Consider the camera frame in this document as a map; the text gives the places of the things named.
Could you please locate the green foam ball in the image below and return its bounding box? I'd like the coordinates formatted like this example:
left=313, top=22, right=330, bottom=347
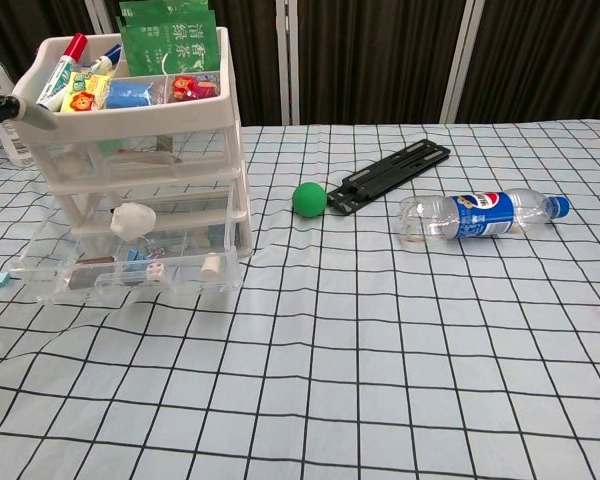
left=291, top=181, right=328, bottom=218

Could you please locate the red snack packet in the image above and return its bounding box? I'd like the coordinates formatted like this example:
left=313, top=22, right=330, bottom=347
left=169, top=73, right=220, bottom=102

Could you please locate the black folding stand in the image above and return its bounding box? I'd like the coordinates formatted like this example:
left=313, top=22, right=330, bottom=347
left=326, top=140, right=452, bottom=216

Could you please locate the green tea packet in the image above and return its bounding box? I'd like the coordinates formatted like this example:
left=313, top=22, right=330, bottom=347
left=115, top=0, right=219, bottom=79

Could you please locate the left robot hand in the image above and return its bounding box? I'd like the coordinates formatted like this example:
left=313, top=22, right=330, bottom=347
left=0, top=94, right=60, bottom=177

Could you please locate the white bottle yellow cap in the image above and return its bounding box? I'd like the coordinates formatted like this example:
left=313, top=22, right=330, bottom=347
left=0, top=39, right=36, bottom=169

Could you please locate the clear plastic storage box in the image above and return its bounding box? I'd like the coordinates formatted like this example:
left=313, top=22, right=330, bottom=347
left=77, top=227, right=239, bottom=259

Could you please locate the yellow lion snack packet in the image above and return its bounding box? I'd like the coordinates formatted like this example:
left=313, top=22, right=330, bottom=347
left=59, top=70, right=114, bottom=114

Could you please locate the black folding screen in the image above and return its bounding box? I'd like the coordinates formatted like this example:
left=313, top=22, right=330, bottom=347
left=0, top=0, right=600, bottom=127

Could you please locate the white plastic drawer organizer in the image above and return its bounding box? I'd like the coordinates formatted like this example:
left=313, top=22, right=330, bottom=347
left=10, top=25, right=255, bottom=260

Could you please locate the dark brown block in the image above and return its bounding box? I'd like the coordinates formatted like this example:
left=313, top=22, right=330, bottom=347
left=68, top=255, right=119, bottom=292

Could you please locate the red cap marker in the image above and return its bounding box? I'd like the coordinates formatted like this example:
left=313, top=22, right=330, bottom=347
left=34, top=32, right=90, bottom=112

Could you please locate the clear Pepsi bottle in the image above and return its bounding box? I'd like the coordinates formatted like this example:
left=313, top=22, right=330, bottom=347
left=397, top=187, right=572, bottom=245

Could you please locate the white cork stopper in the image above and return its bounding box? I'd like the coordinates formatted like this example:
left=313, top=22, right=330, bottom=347
left=200, top=252, right=222, bottom=282

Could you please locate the white crumpled lump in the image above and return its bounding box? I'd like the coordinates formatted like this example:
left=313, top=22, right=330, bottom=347
left=110, top=201, right=158, bottom=239

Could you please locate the blue snack packet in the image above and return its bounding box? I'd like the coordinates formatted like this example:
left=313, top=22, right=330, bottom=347
left=104, top=79, right=154, bottom=109

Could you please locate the blue cap marker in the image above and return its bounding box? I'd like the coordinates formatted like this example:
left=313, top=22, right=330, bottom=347
left=90, top=43, right=124, bottom=74

